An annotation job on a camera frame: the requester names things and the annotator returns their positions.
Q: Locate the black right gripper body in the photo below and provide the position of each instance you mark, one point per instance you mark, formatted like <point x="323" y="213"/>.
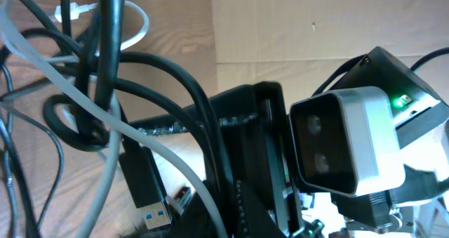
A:
<point x="252" y="120"/>

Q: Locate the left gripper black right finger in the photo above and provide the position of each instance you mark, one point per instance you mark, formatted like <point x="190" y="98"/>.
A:
<point x="253" y="220"/>

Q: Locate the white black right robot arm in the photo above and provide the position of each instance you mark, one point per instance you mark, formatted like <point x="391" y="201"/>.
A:
<point x="416" y="108"/>

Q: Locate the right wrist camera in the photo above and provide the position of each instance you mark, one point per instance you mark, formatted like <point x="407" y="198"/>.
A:
<point x="346" y="143"/>

